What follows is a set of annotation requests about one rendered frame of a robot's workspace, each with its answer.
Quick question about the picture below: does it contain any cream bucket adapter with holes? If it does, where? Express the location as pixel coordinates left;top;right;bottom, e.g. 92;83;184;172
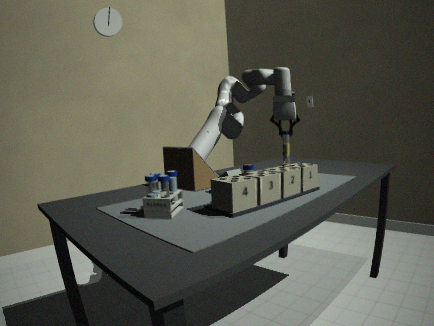
263;166;301;198
283;163;317;192
211;175;257;213
239;170;281;205

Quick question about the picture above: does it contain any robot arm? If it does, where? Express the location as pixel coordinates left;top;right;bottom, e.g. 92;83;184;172
189;67;295;160

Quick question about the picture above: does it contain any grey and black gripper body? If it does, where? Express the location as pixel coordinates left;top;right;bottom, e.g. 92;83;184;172
273;102;296;120

